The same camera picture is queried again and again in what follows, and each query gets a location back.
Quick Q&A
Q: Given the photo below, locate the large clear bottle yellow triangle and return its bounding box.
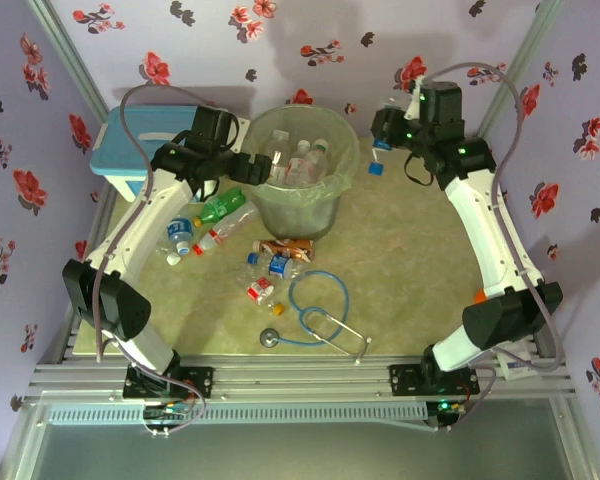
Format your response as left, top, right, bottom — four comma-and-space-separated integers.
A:
268, 128, 292, 182

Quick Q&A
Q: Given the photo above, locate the clear bottle blue cap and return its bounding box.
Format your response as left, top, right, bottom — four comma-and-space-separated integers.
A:
368, 95, 407, 176

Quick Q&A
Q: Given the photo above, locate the red white labelled bottle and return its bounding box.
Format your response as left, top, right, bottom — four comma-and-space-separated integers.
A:
285, 139, 315, 187

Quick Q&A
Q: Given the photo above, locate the green plastic bottle yellow cap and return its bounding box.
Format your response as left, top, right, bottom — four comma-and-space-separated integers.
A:
192, 187, 248, 227

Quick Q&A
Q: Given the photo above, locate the clear bottle red cap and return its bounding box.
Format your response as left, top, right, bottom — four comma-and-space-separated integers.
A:
192, 201, 260, 256

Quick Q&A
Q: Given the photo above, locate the clear bottle green ring cap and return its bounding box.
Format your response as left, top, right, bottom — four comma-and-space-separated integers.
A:
304, 138, 331, 184

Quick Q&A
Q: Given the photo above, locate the clear ribbed bottle blue label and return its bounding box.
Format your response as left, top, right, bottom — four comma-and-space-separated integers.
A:
166, 215, 195, 256

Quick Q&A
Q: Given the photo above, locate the brown labelled plastic bottle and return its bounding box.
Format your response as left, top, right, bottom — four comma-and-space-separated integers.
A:
252, 237, 315, 264

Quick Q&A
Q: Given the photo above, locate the crushed bottle blue cap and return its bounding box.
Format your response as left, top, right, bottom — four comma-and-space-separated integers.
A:
247, 251, 306, 280

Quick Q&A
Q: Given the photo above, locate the clear unlabelled plastic bottle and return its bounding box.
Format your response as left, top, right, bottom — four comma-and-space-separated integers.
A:
153, 234, 182, 267

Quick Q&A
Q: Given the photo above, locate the red label bottle orange cap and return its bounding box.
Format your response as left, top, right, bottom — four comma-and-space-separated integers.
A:
237, 272, 287, 317

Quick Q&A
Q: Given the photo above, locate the pale green bin liner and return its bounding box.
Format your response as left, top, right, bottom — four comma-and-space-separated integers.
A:
244, 103, 361, 201

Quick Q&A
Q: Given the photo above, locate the grey translucent waste bin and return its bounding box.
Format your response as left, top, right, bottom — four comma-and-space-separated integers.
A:
247, 103, 361, 241

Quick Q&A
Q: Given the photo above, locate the white storage box blue lid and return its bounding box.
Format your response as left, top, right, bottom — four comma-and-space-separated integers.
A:
89, 104, 201, 204

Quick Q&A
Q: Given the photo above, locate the blue stethoscope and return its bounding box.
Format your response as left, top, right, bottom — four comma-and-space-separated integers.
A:
259, 270, 374, 365

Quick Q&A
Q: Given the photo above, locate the small white carton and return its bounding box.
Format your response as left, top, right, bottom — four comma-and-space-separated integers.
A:
497, 349, 536, 381

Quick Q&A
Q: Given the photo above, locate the left circuit board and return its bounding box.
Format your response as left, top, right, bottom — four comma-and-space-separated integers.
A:
143, 402, 190, 421

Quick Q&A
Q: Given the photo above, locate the circuit board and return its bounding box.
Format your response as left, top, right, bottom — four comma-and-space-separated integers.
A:
427, 398, 469, 419
143, 402, 190, 421

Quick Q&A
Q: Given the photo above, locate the right circuit board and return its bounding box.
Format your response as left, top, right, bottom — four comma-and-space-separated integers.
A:
427, 398, 469, 419

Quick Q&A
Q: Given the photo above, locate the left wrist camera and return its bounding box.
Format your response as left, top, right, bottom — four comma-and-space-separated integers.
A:
237, 117, 254, 151

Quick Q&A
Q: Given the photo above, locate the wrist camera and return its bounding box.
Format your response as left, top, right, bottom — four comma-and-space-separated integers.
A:
237, 117, 254, 151
403, 77, 426, 121

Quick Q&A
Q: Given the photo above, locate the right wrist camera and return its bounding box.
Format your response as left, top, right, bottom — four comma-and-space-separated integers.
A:
403, 77, 426, 121

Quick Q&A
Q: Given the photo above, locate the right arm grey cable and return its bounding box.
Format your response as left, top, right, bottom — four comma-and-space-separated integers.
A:
417, 62, 566, 431

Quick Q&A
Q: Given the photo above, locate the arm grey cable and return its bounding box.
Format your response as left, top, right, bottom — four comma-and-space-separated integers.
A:
417, 62, 566, 431
93, 83, 216, 439

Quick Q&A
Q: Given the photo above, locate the left arm grey cable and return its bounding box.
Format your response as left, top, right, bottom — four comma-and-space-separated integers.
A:
93, 83, 216, 439

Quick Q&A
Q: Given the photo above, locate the aluminium frame post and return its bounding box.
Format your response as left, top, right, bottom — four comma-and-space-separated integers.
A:
25, 0, 112, 124
473, 0, 566, 142

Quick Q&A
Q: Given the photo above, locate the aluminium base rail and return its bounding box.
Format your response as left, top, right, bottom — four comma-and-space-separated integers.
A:
29, 355, 577, 400

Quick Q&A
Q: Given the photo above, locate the left black mount plate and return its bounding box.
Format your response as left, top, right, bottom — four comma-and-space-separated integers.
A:
122, 366, 215, 401

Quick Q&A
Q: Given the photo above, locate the black mount plate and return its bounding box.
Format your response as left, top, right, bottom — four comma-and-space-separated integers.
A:
122, 366, 215, 401
388, 363, 481, 399

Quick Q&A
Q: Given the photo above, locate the right black mount plate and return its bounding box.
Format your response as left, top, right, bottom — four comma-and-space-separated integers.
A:
388, 363, 481, 399

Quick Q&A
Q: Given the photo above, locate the white slotted cable duct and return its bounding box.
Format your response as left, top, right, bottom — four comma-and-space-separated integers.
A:
47, 403, 429, 427

